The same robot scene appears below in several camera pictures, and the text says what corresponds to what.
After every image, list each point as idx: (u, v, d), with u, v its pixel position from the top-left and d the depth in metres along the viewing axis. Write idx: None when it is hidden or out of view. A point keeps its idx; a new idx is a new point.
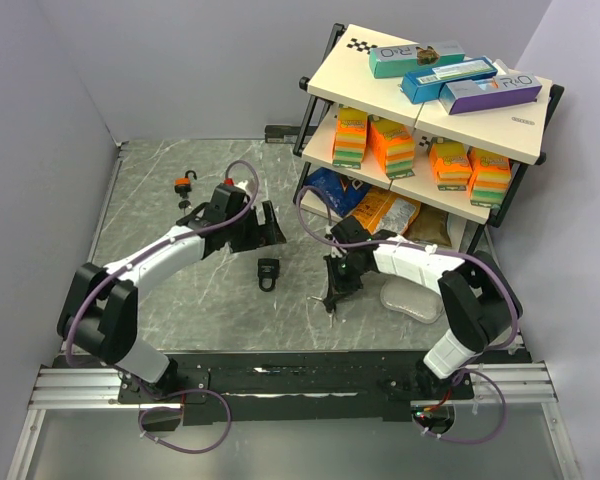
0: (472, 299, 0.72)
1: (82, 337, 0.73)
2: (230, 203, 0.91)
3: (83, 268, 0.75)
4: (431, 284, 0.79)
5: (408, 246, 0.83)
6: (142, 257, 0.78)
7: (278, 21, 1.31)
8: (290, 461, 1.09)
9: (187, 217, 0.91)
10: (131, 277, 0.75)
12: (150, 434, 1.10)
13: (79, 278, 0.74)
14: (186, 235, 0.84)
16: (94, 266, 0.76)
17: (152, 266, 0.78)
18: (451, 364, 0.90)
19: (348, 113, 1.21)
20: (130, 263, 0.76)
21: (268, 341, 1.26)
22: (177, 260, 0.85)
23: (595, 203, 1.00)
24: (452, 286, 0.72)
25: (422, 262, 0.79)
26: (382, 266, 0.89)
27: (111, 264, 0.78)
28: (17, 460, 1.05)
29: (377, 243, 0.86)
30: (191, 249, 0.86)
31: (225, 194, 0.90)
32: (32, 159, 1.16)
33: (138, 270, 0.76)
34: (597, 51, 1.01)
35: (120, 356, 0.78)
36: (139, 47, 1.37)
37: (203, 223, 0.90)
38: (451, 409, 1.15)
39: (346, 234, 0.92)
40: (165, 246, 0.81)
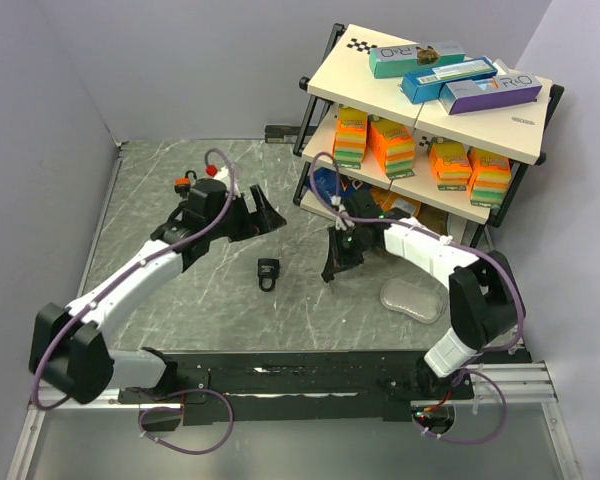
0: (480, 299, 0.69)
1: (52, 382, 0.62)
2: (208, 206, 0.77)
3: (43, 310, 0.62)
4: (439, 277, 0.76)
5: (421, 232, 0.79)
6: (109, 290, 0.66)
7: (279, 21, 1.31)
8: (290, 461, 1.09)
9: (162, 226, 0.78)
10: (95, 319, 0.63)
12: (150, 434, 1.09)
13: (39, 322, 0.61)
14: (159, 254, 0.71)
16: (55, 305, 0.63)
17: (121, 299, 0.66)
18: (451, 363, 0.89)
19: (348, 113, 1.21)
20: (93, 301, 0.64)
21: (268, 341, 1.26)
22: (154, 281, 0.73)
23: (595, 203, 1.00)
24: (464, 286, 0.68)
25: (434, 253, 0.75)
26: (389, 246, 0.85)
27: (73, 303, 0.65)
28: (17, 460, 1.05)
29: (388, 222, 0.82)
30: (168, 267, 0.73)
31: (200, 198, 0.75)
32: (32, 159, 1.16)
33: (104, 307, 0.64)
34: (597, 51, 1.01)
35: (95, 397, 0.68)
36: (138, 47, 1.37)
37: (179, 234, 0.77)
38: (451, 409, 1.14)
39: (356, 206, 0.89)
40: (134, 271, 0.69)
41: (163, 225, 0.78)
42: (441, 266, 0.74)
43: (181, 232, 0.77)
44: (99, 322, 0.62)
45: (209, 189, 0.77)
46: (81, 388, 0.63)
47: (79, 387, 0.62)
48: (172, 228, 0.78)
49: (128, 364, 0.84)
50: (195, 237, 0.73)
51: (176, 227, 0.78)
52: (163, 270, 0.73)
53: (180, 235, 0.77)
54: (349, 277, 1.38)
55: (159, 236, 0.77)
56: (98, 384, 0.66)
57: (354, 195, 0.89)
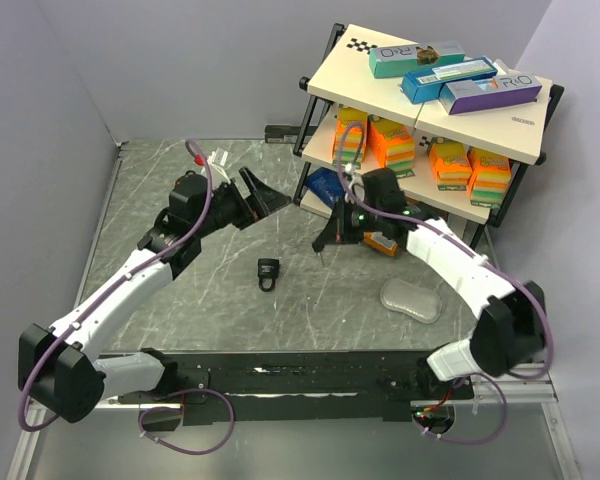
0: (512, 335, 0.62)
1: (40, 403, 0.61)
2: (193, 208, 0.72)
3: (26, 331, 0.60)
4: (466, 298, 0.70)
5: (453, 243, 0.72)
6: (94, 308, 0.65)
7: (278, 21, 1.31)
8: (290, 461, 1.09)
9: (150, 233, 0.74)
10: (80, 340, 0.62)
12: (150, 434, 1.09)
13: (22, 344, 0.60)
14: (145, 265, 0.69)
16: (38, 328, 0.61)
17: (106, 316, 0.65)
18: (455, 371, 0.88)
19: (348, 113, 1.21)
20: (77, 321, 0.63)
21: (268, 341, 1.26)
22: (143, 292, 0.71)
23: (595, 204, 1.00)
24: (497, 320, 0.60)
25: (466, 273, 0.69)
26: (413, 249, 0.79)
27: (58, 323, 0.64)
28: (17, 461, 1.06)
29: (417, 222, 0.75)
30: (157, 277, 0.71)
31: (182, 201, 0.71)
32: (32, 159, 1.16)
33: (88, 328, 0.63)
34: (597, 51, 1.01)
35: (88, 409, 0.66)
36: (138, 47, 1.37)
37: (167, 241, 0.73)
38: (450, 409, 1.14)
39: (379, 192, 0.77)
40: (120, 286, 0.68)
41: (150, 231, 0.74)
42: (470, 289, 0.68)
43: (169, 238, 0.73)
44: (83, 343, 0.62)
45: (191, 190, 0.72)
46: (71, 408, 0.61)
47: (69, 407, 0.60)
48: (160, 234, 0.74)
49: (122, 373, 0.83)
50: (179, 243, 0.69)
51: (164, 231, 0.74)
52: (152, 281, 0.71)
53: (168, 240, 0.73)
54: (349, 277, 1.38)
55: (146, 243, 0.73)
56: (88, 401, 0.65)
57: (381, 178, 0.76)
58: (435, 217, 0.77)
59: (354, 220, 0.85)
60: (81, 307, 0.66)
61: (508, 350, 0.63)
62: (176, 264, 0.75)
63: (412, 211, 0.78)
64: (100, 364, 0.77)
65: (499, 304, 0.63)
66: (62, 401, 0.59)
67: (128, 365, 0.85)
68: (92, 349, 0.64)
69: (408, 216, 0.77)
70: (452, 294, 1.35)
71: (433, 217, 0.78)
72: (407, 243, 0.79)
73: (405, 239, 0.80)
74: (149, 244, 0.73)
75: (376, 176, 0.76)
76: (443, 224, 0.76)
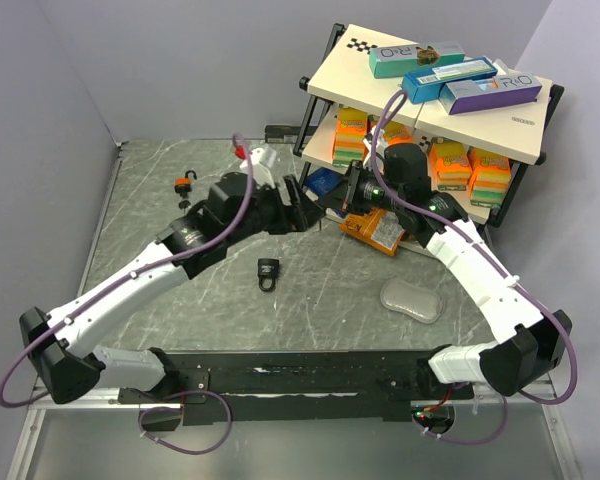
0: (530, 363, 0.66)
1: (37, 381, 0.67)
2: (227, 209, 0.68)
3: (26, 314, 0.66)
4: (485, 313, 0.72)
5: (483, 255, 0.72)
6: (88, 304, 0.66)
7: (279, 21, 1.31)
8: (290, 461, 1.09)
9: (175, 225, 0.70)
10: (67, 337, 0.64)
12: (150, 434, 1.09)
13: (21, 325, 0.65)
14: (153, 267, 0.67)
16: (37, 313, 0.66)
17: (100, 315, 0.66)
18: (458, 376, 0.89)
19: (348, 113, 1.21)
20: (69, 317, 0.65)
21: (269, 341, 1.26)
22: (150, 290, 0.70)
23: (595, 203, 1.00)
24: (524, 354, 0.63)
25: (494, 294, 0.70)
26: (435, 250, 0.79)
27: (54, 311, 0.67)
28: (17, 461, 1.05)
29: (445, 223, 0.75)
30: (165, 278, 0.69)
31: (219, 198, 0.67)
32: (32, 159, 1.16)
33: (80, 324, 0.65)
34: (597, 51, 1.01)
35: (83, 393, 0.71)
36: (138, 47, 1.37)
37: (191, 240, 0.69)
38: (451, 409, 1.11)
39: (403, 174, 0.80)
40: (124, 283, 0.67)
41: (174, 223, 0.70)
42: (495, 310, 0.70)
43: (192, 235, 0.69)
44: (70, 340, 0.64)
45: (231, 190, 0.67)
46: (57, 395, 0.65)
47: (55, 394, 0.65)
48: (183, 228, 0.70)
49: (124, 370, 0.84)
50: (192, 252, 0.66)
51: (188, 226, 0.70)
52: (159, 281, 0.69)
53: (190, 237, 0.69)
54: (349, 277, 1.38)
55: (167, 237, 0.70)
56: (79, 388, 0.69)
57: (409, 161, 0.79)
58: (462, 218, 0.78)
59: (368, 191, 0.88)
60: (80, 299, 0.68)
61: (522, 375, 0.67)
62: (192, 267, 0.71)
63: (437, 208, 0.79)
64: (104, 354, 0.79)
65: (525, 334, 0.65)
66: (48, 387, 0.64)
67: (132, 362, 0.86)
68: (82, 344, 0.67)
69: (433, 211, 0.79)
70: (452, 294, 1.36)
71: (460, 217, 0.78)
72: (428, 242, 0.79)
73: (427, 238, 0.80)
74: (169, 237, 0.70)
75: (405, 160, 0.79)
76: (473, 229, 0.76)
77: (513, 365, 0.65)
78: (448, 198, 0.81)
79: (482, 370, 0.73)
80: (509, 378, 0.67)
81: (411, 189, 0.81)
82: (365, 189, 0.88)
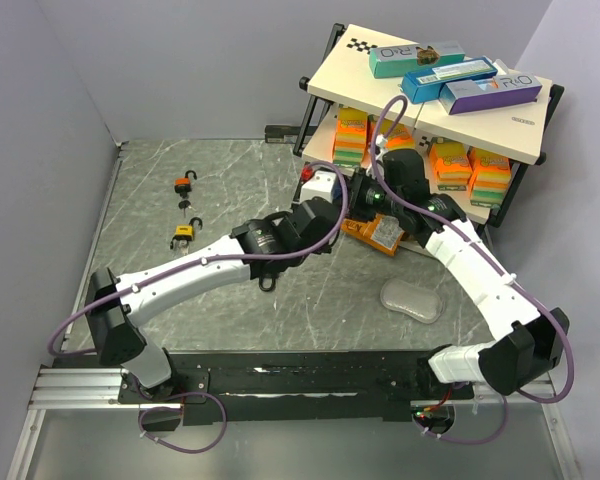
0: (527, 360, 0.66)
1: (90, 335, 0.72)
2: (309, 228, 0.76)
3: (99, 273, 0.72)
4: (484, 312, 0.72)
5: (479, 253, 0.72)
6: (157, 278, 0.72)
7: (278, 21, 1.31)
8: (290, 461, 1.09)
9: (249, 225, 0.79)
10: (131, 303, 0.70)
12: (150, 434, 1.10)
13: (92, 281, 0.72)
14: (224, 259, 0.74)
16: (109, 274, 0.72)
17: (164, 291, 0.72)
18: (458, 376, 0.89)
19: (348, 113, 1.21)
20: (137, 286, 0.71)
21: (268, 341, 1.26)
22: (214, 281, 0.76)
23: (595, 203, 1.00)
24: (521, 350, 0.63)
25: (491, 291, 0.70)
26: (433, 249, 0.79)
27: (124, 277, 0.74)
28: (16, 461, 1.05)
29: (441, 222, 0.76)
30: (231, 272, 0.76)
31: (308, 215, 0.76)
32: (31, 157, 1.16)
33: (144, 295, 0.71)
34: (597, 51, 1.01)
35: (127, 359, 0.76)
36: (139, 48, 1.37)
37: (264, 244, 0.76)
38: (450, 409, 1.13)
39: (401, 177, 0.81)
40: (194, 267, 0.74)
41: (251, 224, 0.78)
42: (492, 308, 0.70)
43: (264, 239, 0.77)
44: (132, 307, 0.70)
45: (320, 212, 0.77)
46: (104, 356, 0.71)
47: (102, 355, 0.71)
48: (257, 229, 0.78)
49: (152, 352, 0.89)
50: (261, 258, 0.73)
51: (263, 230, 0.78)
52: (224, 274, 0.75)
53: (262, 240, 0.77)
54: (349, 278, 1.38)
55: (241, 234, 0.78)
56: (126, 355, 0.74)
57: (406, 164, 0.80)
58: (461, 218, 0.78)
59: (369, 195, 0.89)
60: (150, 273, 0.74)
61: (521, 372, 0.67)
62: (257, 268, 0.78)
63: (435, 207, 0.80)
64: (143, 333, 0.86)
65: (522, 331, 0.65)
66: (98, 348, 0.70)
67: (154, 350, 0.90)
68: (141, 315, 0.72)
69: (431, 211, 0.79)
70: (452, 295, 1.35)
71: (458, 217, 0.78)
72: (427, 241, 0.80)
73: (426, 238, 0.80)
74: (243, 234, 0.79)
75: (402, 162, 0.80)
76: (470, 229, 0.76)
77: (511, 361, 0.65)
78: (446, 199, 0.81)
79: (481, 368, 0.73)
80: (508, 376, 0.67)
81: (410, 191, 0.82)
82: (366, 193, 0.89)
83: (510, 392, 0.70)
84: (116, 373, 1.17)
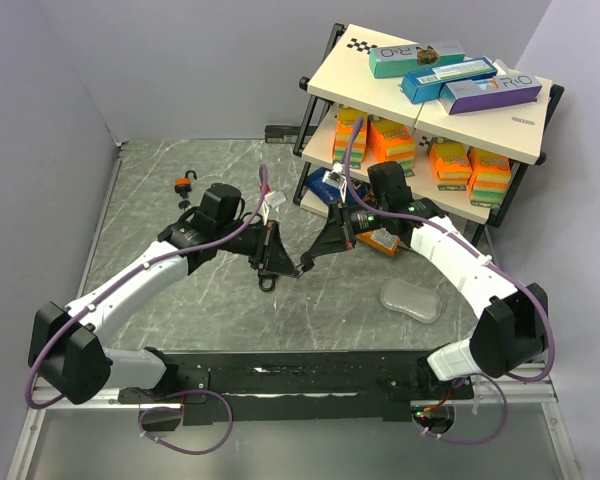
0: (512, 336, 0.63)
1: (49, 382, 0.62)
2: (221, 210, 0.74)
3: (42, 308, 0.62)
4: (467, 296, 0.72)
5: (456, 240, 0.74)
6: (108, 292, 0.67)
7: (277, 21, 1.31)
8: (290, 461, 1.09)
9: (170, 226, 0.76)
10: (93, 321, 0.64)
12: (150, 434, 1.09)
13: (37, 320, 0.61)
14: (164, 257, 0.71)
16: (56, 305, 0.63)
17: (121, 301, 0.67)
18: (456, 371, 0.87)
19: (348, 113, 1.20)
20: (92, 303, 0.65)
21: (268, 341, 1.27)
22: (159, 282, 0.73)
23: (596, 203, 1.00)
24: (499, 322, 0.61)
25: (469, 272, 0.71)
26: (416, 246, 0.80)
27: (74, 302, 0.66)
28: (17, 461, 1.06)
29: (420, 222, 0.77)
30: (172, 269, 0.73)
31: (213, 201, 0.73)
32: (32, 158, 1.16)
33: (102, 310, 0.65)
34: (596, 51, 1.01)
35: (94, 393, 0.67)
36: (139, 48, 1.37)
37: (190, 236, 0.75)
38: (451, 409, 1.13)
39: (384, 185, 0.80)
40: (137, 274, 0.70)
41: (171, 225, 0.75)
42: (472, 288, 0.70)
43: (189, 234, 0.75)
44: (96, 325, 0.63)
45: (225, 194, 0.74)
46: (76, 390, 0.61)
47: (73, 389, 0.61)
48: (180, 229, 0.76)
49: (132, 362, 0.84)
50: (201, 247, 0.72)
51: (184, 227, 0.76)
52: (168, 273, 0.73)
53: (188, 236, 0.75)
54: (349, 277, 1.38)
55: (166, 236, 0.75)
56: (95, 385, 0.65)
57: (387, 172, 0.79)
58: (439, 214, 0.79)
59: (362, 220, 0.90)
60: (97, 290, 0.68)
61: (510, 351, 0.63)
62: (193, 262, 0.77)
63: (416, 207, 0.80)
64: (107, 351, 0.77)
65: (500, 305, 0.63)
66: (65, 382, 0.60)
67: (133, 359, 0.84)
68: (105, 332, 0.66)
69: (412, 213, 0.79)
70: (452, 294, 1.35)
71: (437, 214, 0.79)
72: (411, 239, 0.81)
73: (410, 237, 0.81)
74: (168, 238, 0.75)
75: (382, 170, 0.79)
76: (449, 222, 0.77)
77: (494, 336, 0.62)
78: (425, 199, 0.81)
79: (472, 352, 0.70)
80: (494, 353, 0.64)
81: (393, 196, 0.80)
82: (358, 219, 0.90)
83: (501, 375, 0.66)
84: None
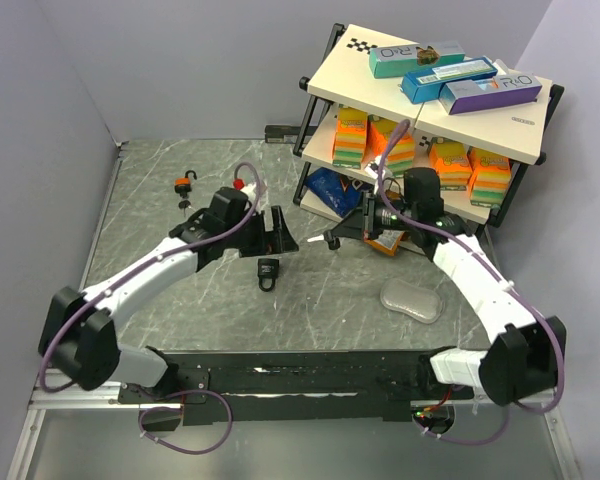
0: (522, 367, 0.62)
1: (58, 367, 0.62)
2: (230, 211, 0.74)
3: (59, 292, 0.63)
4: (482, 319, 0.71)
5: (479, 260, 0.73)
6: (123, 280, 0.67)
7: (277, 21, 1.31)
8: (290, 461, 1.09)
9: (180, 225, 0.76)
10: (109, 305, 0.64)
12: (150, 434, 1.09)
13: (54, 303, 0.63)
14: (176, 250, 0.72)
16: (72, 290, 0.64)
17: (135, 290, 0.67)
18: (457, 377, 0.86)
19: (347, 113, 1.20)
20: (108, 289, 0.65)
21: (269, 341, 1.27)
22: (169, 276, 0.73)
23: (596, 203, 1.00)
24: (510, 350, 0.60)
25: (488, 295, 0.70)
26: (439, 262, 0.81)
27: (90, 288, 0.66)
28: (17, 461, 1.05)
29: (447, 238, 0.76)
30: (183, 264, 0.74)
31: (223, 201, 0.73)
32: (31, 158, 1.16)
33: (118, 297, 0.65)
34: (597, 51, 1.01)
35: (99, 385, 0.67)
36: (139, 48, 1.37)
37: (199, 234, 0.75)
38: (450, 409, 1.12)
39: (417, 194, 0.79)
40: (150, 265, 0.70)
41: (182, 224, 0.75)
42: (488, 312, 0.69)
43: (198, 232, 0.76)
44: (111, 309, 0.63)
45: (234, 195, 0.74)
46: (86, 374, 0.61)
47: (81, 375, 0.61)
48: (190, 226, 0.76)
49: (133, 360, 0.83)
50: (214, 240, 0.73)
51: (194, 227, 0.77)
52: (179, 267, 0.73)
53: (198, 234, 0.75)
54: (349, 277, 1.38)
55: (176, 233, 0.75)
56: (102, 375, 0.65)
57: (423, 182, 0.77)
58: (467, 233, 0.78)
59: (384, 217, 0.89)
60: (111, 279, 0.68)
61: (519, 381, 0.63)
62: (201, 259, 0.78)
63: (445, 223, 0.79)
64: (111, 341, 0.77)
65: (514, 333, 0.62)
66: (74, 368, 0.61)
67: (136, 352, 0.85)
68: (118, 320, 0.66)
69: (440, 227, 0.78)
70: (452, 294, 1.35)
71: (465, 231, 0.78)
72: (434, 253, 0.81)
73: (433, 251, 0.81)
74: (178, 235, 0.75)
75: (419, 178, 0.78)
76: (476, 242, 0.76)
77: (504, 363, 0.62)
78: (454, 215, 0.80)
79: (481, 377, 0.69)
80: (501, 382, 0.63)
81: (424, 207, 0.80)
82: (382, 215, 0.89)
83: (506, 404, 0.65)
84: None
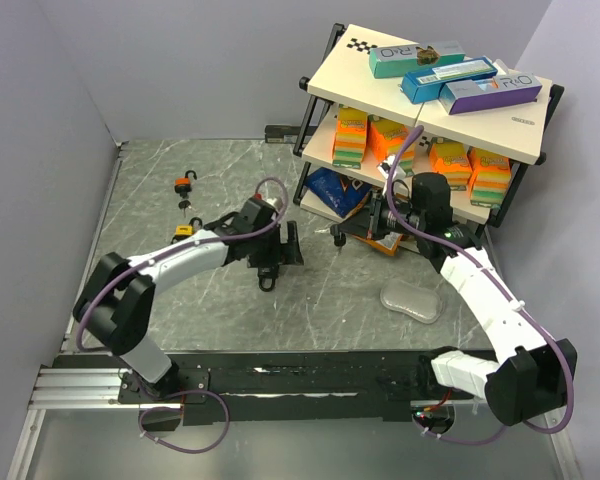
0: (531, 390, 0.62)
1: (88, 328, 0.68)
2: (259, 217, 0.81)
3: (105, 256, 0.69)
4: (491, 339, 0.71)
5: (490, 277, 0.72)
6: (165, 254, 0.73)
7: (277, 21, 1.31)
8: (290, 460, 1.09)
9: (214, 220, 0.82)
10: (151, 273, 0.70)
12: (150, 434, 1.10)
13: (100, 266, 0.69)
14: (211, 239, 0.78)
16: (117, 255, 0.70)
17: (173, 265, 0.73)
18: (458, 384, 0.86)
19: (347, 113, 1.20)
20: (152, 259, 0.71)
21: (269, 341, 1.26)
22: (201, 262, 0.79)
23: (596, 203, 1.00)
24: (520, 374, 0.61)
25: (498, 315, 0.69)
26: (447, 274, 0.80)
27: (134, 256, 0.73)
28: (17, 461, 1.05)
29: (455, 250, 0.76)
30: (213, 254, 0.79)
31: (255, 207, 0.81)
32: (31, 158, 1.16)
33: (159, 268, 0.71)
34: (597, 51, 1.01)
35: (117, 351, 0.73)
36: (139, 48, 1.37)
37: (230, 230, 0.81)
38: (451, 409, 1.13)
39: (425, 201, 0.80)
40: (188, 247, 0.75)
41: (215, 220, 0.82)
42: (498, 332, 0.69)
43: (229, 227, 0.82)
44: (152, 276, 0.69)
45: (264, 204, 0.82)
46: (116, 339, 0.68)
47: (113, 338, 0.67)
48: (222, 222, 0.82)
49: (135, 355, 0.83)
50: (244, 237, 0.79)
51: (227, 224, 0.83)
52: (210, 255, 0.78)
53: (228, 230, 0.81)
54: (349, 277, 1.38)
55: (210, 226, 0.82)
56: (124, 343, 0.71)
57: (433, 190, 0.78)
58: (476, 246, 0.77)
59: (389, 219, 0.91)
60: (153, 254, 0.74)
61: (526, 403, 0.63)
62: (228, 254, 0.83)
63: (453, 235, 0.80)
64: None
65: (525, 356, 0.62)
66: (108, 329, 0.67)
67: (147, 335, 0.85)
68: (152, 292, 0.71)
69: (449, 239, 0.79)
70: (452, 294, 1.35)
71: (474, 245, 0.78)
72: (442, 266, 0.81)
73: (441, 263, 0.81)
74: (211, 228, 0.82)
75: (428, 186, 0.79)
76: (486, 256, 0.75)
77: (512, 386, 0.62)
78: (464, 227, 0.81)
79: (487, 396, 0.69)
80: (509, 403, 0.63)
81: (432, 215, 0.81)
82: (387, 216, 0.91)
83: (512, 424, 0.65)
84: (115, 373, 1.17)
